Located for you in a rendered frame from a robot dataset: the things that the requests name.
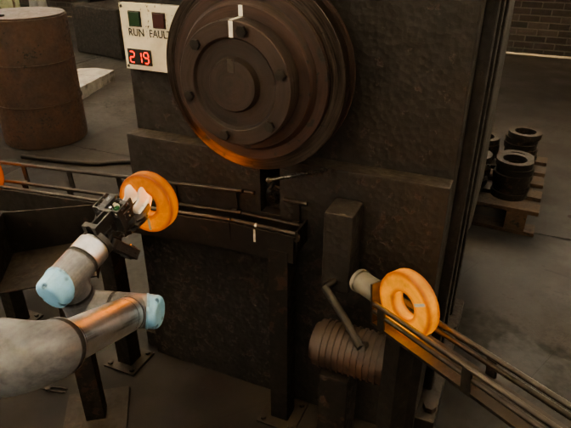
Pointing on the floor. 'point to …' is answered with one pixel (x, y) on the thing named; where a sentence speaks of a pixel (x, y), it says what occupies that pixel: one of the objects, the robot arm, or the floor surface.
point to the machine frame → (471, 121)
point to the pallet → (512, 181)
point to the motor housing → (342, 369)
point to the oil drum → (39, 80)
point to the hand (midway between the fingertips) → (147, 194)
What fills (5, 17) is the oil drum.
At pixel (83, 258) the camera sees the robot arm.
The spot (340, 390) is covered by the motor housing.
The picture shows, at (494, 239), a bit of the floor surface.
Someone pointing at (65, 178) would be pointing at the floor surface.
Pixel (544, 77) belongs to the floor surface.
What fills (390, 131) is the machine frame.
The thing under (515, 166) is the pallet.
